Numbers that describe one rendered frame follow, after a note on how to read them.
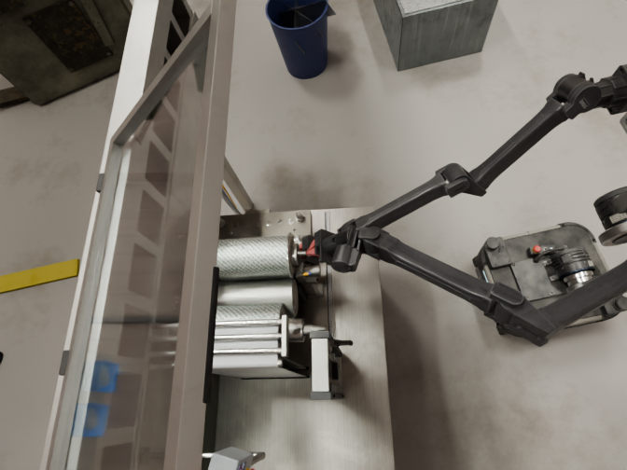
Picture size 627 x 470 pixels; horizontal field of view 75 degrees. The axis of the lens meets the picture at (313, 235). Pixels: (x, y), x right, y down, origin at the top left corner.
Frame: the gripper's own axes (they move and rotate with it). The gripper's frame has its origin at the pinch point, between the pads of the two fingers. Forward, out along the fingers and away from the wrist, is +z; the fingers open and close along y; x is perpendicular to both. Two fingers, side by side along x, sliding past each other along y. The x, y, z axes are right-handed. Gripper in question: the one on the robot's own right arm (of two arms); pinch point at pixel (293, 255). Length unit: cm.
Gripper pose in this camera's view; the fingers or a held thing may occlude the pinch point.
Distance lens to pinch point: 151.0
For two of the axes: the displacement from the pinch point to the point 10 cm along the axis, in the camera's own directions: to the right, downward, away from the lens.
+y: -0.1, -9.3, 3.7
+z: -8.0, 2.3, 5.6
